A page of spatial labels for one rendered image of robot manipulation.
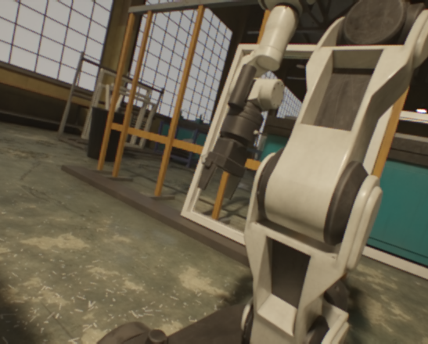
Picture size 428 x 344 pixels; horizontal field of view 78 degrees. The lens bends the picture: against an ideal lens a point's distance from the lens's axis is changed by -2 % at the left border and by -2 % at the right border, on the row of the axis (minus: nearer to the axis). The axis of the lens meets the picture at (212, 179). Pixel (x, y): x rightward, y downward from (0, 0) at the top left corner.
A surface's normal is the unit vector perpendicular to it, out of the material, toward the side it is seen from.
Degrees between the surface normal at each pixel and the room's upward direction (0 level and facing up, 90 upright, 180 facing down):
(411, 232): 90
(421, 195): 90
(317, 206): 100
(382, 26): 90
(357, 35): 90
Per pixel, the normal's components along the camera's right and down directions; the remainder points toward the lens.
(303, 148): -0.47, -0.44
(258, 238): -0.66, 0.10
